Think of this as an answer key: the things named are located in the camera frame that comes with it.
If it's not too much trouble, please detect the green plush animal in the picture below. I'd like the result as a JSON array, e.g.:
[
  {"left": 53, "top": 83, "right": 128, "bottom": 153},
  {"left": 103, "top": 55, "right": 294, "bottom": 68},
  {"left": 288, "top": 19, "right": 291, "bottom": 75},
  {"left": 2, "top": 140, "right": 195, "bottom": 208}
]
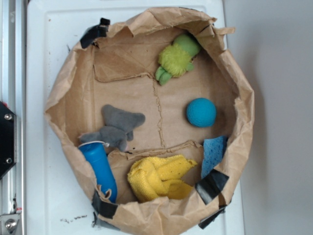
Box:
[{"left": 155, "top": 34, "right": 201, "bottom": 85}]

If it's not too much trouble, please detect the brown paper bag bin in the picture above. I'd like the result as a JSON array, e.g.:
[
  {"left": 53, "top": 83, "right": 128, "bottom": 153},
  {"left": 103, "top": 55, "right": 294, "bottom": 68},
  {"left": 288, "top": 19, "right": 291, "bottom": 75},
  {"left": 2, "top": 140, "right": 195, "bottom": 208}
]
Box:
[{"left": 45, "top": 7, "right": 254, "bottom": 235}]

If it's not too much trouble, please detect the grey plush elephant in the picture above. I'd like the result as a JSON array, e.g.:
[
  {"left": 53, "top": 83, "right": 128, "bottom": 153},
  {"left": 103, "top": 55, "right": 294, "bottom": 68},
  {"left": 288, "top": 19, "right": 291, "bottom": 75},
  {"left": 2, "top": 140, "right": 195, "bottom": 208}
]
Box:
[{"left": 79, "top": 104, "right": 145, "bottom": 152}]

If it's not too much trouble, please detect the blue foam ball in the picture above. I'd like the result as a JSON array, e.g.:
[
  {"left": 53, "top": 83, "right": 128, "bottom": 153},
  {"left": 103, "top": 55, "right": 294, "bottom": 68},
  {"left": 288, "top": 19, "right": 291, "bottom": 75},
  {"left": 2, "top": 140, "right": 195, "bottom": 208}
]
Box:
[{"left": 186, "top": 98, "right": 217, "bottom": 128}]

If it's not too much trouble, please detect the yellow cloth rag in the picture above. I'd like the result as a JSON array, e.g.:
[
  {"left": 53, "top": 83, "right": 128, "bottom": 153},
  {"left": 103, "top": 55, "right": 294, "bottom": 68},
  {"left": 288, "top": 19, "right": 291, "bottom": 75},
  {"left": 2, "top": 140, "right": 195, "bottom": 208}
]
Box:
[{"left": 127, "top": 155, "right": 198, "bottom": 203}]

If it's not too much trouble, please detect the blue sponge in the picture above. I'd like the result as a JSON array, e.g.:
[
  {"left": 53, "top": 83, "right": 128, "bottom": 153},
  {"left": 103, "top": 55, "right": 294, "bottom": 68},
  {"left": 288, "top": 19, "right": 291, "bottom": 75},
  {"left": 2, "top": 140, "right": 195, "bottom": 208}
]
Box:
[{"left": 201, "top": 136, "right": 227, "bottom": 179}]

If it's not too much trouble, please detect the blue plastic bottle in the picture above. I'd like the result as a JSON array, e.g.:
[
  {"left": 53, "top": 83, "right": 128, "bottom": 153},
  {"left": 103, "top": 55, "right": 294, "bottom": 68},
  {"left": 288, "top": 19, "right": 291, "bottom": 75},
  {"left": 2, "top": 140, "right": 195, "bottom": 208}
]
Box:
[{"left": 78, "top": 141, "right": 117, "bottom": 203}]

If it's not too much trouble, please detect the black tape strip right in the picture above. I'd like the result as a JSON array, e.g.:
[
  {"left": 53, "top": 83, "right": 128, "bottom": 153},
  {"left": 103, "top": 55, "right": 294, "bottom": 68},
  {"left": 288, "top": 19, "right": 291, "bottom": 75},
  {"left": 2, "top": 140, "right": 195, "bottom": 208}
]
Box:
[{"left": 195, "top": 169, "right": 229, "bottom": 205}]

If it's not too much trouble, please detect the black tape strip top-left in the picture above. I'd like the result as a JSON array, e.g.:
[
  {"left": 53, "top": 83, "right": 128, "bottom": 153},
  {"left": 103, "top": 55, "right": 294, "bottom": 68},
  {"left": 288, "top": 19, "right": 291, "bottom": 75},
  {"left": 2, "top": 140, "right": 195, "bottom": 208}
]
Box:
[{"left": 80, "top": 18, "right": 111, "bottom": 49}]

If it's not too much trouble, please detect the black tape strip bottom-left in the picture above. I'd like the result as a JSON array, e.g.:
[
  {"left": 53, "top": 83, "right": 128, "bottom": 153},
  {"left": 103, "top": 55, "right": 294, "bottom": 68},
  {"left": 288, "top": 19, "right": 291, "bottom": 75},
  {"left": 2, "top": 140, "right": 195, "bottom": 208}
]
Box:
[{"left": 91, "top": 190, "right": 118, "bottom": 219}]

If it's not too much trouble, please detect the black tape strip bottom-right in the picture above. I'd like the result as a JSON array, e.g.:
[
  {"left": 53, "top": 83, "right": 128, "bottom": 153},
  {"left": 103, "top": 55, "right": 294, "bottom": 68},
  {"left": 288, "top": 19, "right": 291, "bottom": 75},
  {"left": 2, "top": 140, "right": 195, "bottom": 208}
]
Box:
[{"left": 198, "top": 206, "right": 226, "bottom": 230}]

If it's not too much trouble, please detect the black mounting plate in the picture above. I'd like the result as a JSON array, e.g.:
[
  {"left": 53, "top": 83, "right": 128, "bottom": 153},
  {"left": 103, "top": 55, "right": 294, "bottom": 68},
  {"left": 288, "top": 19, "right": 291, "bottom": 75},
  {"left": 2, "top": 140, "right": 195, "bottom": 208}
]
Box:
[{"left": 0, "top": 101, "right": 16, "bottom": 179}]

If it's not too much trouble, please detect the aluminium frame rail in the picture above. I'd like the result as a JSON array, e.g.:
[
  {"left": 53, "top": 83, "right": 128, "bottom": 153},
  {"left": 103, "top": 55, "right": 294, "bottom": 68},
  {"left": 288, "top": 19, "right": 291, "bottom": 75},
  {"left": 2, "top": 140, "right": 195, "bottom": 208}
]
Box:
[{"left": 0, "top": 0, "right": 28, "bottom": 235}]

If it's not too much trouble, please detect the metal corner bracket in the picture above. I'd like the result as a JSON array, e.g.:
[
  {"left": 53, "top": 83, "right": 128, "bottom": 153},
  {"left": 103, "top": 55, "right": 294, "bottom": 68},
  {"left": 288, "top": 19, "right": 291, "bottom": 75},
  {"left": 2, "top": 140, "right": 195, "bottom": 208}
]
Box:
[{"left": 0, "top": 213, "right": 22, "bottom": 235}]

